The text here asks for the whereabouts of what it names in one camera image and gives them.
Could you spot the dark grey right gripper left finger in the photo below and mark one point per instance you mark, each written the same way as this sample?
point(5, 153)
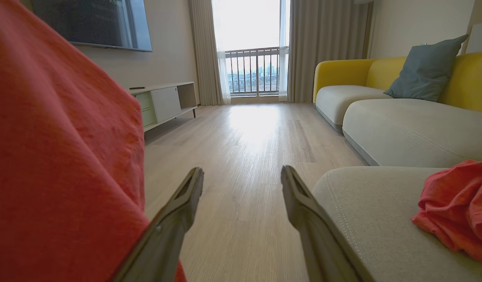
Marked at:
point(166, 235)

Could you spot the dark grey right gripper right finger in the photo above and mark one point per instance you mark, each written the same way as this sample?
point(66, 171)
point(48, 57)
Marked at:
point(319, 239)

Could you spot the red cloth garment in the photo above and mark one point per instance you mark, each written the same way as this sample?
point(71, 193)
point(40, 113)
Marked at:
point(60, 149)
point(456, 207)

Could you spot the grey stitched sofa ottoman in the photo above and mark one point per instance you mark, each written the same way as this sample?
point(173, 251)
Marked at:
point(374, 219)

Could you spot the small grey sofa seat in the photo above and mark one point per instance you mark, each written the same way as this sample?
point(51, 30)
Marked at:
point(342, 100)

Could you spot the large grey sofa seat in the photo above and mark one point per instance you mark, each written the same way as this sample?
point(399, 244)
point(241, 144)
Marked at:
point(413, 129)

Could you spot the white and green TV cabinet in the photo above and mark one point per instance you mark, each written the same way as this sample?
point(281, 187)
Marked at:
point(166, 103)

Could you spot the white sheer curtain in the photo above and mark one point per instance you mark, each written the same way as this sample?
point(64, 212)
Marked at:
point(224, 78)
point(284, 58)

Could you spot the dark metal balcony railing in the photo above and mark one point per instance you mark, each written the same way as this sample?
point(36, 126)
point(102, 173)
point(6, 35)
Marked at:
point(254, 70)

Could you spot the beige pleated curtain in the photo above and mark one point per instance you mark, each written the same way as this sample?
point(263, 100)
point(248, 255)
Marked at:
point(201, 51)
point(327, 39)

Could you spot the blue-grey throw pillow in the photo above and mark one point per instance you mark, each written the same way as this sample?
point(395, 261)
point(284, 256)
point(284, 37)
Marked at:
point(425, 70)

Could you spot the black flat screen television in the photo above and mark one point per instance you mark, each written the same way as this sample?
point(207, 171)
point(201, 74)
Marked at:
point(100, 23)

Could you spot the white wall panel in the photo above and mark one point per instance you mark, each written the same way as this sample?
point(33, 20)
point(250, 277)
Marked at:
point(479, 37)

